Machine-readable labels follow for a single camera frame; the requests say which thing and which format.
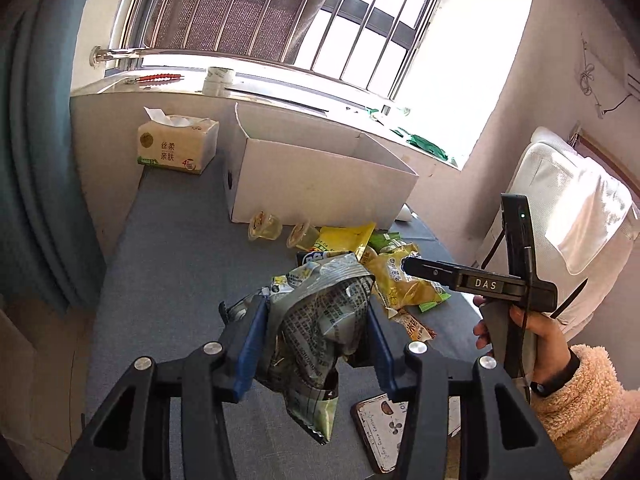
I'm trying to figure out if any red beaded tool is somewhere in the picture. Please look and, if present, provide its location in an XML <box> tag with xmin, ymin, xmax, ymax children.
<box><xmin>126</xmin><ymin>73</ymin><xmax>183</xmax><ymax>86</ymax></box>

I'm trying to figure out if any smartphone with white case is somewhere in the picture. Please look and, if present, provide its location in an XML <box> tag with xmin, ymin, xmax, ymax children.
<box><xmin>350</xmin><ymin>391</ymin><xmax>461</xmax><ymax>476</ymax></box>

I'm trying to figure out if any small brown snack packet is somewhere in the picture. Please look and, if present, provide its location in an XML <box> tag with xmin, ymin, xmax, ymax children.
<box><xmin>385</xmin><ymin>308</ymin><xmax>436</xmax><ymax>342</ymax></box>

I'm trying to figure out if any yellow jelly cup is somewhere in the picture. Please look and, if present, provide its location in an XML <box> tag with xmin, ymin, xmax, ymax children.
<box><xmin>286</xmin><ymin>221</ymin><xmax>320</xmax><ymax>252</ymax></box>
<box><xmin>247</xmin><ymin>210</ymin><xmax>282</xmax><ymax>240</ymax></box>

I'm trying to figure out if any grey hanging cloth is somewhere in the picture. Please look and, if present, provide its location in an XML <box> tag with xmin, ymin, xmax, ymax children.
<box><xmin>142</xmin><ymin>0</ymin><xmax>328</xmax><ymax>64</ymax></box>

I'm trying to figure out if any silver grey snack bag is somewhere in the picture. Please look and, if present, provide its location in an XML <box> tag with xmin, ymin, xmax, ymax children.
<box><xmin>256</xmin><ymin>252</ymin><xmax>375</xmax><ymax>444</ymax></box>

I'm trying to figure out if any white paper cup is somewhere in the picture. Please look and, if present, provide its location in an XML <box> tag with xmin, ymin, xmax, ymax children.
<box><xmin>202</xmin><ymin>66</ymin><xmax>235</xmax><ymax>96</ymax></box>

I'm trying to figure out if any fuzzy beige sleeve forearm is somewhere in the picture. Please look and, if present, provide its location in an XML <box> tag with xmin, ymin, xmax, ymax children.
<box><xmin>532</xmin><ymin>344</ymin><xmax>639</xmax><ymax>479</ymax></box>

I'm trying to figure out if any tissue pack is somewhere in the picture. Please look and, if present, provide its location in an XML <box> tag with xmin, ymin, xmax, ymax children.
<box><xmin>137</xmin><ymin>107</ymin><xmax>219</xmax><ymax>174</ymax></box>

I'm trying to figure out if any white cushioned chair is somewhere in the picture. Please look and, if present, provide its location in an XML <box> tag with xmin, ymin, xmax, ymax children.
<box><xmin>506</xmin><ymin>127</ymin><xmax>639</xmax><ymax>339</ymax></box>

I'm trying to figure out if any yellow chips bag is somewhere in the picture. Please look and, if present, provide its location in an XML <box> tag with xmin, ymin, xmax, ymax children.
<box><xmin>360</xmin><ymin>243</ymin><xmax>451</xmax><ymax>318</ymax></box>

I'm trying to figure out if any green cloth on sill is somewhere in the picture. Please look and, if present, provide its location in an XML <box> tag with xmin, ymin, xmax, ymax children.
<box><xmin>368</xmin><ymin>108</ymin><xmax>458</xmax><ymax>167</ymax></box>

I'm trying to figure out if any metal window railing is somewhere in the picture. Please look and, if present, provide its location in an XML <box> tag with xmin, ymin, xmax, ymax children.
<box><xmin>89</xmin><ymin>0</ymin><xmax>440</xmax><ymax>100</ymax></box>

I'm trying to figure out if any green white snack packet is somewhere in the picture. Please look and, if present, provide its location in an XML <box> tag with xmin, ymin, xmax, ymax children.
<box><xmin>368</xmin><ymin>231</ymin><xmax>404</xmax><ymax>254</ymax></box>

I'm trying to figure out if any yellow snack packet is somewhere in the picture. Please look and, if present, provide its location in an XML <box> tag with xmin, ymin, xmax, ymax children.
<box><xmin>312</xmin><ymin>222</ymin><xmax>376</xmax><ymax>259</ymax></box>

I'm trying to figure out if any person's right hand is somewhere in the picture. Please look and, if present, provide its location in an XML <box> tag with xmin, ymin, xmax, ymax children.
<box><xmin>472</xmin><ymin>294</ymin><xmax>576</xmax><ymax>386</ymax></box>

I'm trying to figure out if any white cardboard box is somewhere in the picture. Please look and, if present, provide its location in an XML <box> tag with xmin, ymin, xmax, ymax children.
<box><xmin>220</xmin><ymin>102</ymin><xmax>419</xmax><ymax>229</ymax></box>

